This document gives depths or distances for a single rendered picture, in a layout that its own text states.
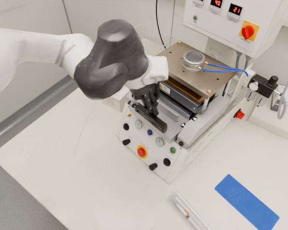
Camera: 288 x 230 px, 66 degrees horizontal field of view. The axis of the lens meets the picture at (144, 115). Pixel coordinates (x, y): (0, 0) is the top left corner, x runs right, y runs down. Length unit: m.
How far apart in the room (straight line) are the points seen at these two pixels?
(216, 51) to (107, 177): 0.68
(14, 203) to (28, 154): 0.85
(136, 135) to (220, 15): 0.56
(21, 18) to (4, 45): 1.63
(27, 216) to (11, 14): 1.44
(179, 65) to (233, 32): 0.21
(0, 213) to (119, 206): 1.18
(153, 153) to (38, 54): 0.59
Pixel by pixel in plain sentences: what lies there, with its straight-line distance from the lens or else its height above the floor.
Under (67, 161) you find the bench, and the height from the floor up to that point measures 0.75.
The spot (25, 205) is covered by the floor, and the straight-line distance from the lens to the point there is 1.90.
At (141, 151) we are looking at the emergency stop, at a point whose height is 0.80.
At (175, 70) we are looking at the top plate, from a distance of 0.82.
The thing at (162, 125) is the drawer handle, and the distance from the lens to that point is 0.77.
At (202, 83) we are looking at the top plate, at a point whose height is 1.11.
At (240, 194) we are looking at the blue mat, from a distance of 1.01.
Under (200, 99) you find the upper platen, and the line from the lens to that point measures 0.82.
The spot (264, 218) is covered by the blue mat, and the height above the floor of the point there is 0.75.
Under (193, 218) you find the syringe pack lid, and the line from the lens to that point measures 0.90.
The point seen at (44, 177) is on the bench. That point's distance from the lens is 1.04.
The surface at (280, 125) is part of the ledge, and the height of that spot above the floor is 0.79.
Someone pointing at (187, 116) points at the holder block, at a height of 0.99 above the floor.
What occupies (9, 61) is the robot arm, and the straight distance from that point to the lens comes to 0.41.
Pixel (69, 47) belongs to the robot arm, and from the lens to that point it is 0.55.
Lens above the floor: 1.63
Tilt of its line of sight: 51 degrees down
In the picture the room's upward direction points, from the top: straight up
